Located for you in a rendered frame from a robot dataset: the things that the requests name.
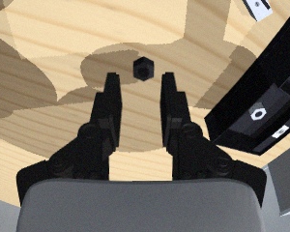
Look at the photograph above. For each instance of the grey hex nut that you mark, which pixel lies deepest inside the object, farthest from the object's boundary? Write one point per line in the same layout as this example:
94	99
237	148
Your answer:
257	111

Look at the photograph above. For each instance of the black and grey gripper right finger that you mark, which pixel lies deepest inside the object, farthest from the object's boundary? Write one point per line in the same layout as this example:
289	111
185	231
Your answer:
198	157

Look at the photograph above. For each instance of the black hex nut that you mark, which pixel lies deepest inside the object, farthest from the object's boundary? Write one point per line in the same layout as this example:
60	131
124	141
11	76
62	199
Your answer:
143	68

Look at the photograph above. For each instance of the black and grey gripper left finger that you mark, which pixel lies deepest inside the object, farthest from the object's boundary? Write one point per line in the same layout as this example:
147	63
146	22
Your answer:
87	156

